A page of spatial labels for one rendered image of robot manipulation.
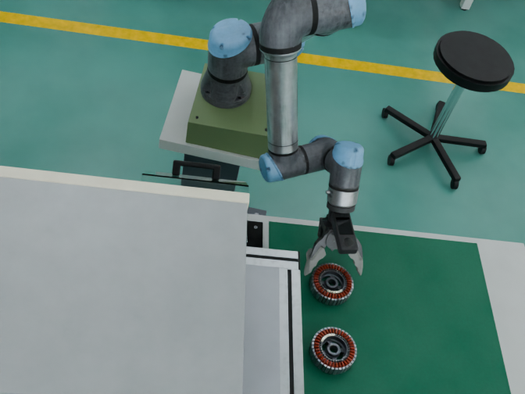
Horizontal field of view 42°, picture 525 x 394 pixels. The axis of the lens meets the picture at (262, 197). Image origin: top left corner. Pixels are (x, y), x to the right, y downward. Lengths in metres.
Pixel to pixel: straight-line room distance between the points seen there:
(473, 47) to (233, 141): 1.39
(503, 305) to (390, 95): 1.79
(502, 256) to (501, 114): 1.74
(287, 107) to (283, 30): 0.19
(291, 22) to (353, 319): 0.76
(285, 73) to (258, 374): 0.68
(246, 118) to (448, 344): 0.83
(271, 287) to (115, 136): 1.82
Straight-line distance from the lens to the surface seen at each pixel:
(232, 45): 1.88
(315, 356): 1.68
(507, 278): 2.04
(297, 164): 1.70
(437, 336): 1.85
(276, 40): 1.53
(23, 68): 3.38
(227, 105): 2.01
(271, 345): 1.29
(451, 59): 2.96
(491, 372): 1.87
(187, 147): 2.04
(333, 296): 1.76
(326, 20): 1.55
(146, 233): 1.14
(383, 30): 3.94
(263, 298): 1.33
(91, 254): 1.12
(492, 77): 2.96
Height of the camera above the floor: 2.25
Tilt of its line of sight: 51 degrees down
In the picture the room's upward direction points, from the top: 15 degrees clockwise
